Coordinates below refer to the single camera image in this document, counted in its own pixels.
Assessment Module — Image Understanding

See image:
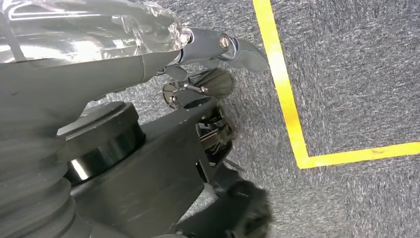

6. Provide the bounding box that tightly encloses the yellow floor tape square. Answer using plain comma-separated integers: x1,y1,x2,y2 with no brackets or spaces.
252,0,420,170

